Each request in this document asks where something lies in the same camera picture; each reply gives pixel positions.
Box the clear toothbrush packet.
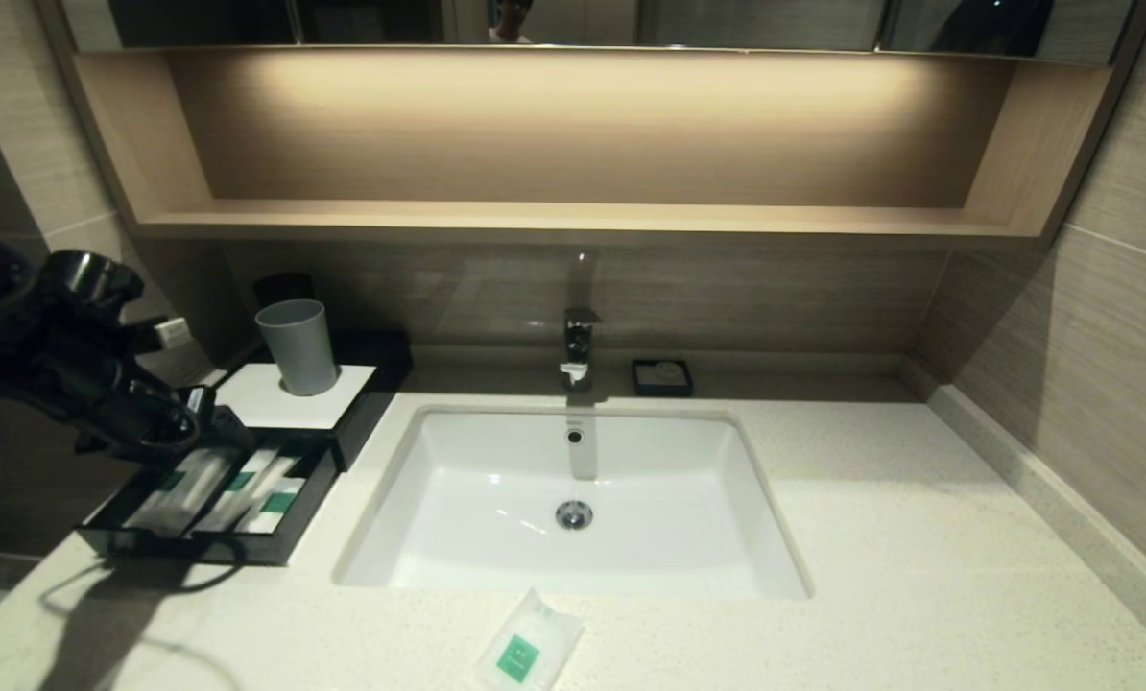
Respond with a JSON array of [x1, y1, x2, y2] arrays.
[[124, 446, 240, 536]]

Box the black box drawer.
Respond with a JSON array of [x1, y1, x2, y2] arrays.
[[76, 427, 340, 567]]

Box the black box with white top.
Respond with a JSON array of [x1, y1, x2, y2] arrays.
[[203, 329, 414, 473]]

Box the long white wrapped packet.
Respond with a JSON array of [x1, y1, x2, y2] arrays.
[[256, 457, 298, 500]]

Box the white packet green label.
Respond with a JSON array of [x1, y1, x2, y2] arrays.
[[245, 483, 307, 535]]

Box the grey plastic cup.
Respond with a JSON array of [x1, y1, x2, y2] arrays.
[[255, 298, 340, 396]]

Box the black cup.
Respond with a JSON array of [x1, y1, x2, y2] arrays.
[[251, 273, 316, 310]]

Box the white sink basin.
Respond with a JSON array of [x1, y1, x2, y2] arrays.
[[338, 403, 812, 601]]

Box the chrome faucet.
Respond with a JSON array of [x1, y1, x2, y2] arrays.
[[561, 252, 605, 393]]

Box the small sachet green label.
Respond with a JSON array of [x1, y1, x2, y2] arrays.
[[475, 589, 585, 691]]

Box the black soap dish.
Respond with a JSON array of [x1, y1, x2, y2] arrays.
[[631, 358, 694, 398]]

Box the mirror cabinet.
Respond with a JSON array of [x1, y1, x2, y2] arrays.
[[60, 0, 1138, 66]]

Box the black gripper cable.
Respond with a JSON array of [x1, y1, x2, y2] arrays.
[[136, 389, 202, 454]]

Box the wooden wall shelf niche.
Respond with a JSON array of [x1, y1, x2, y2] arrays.
[[37, 0, 1146, 250]]

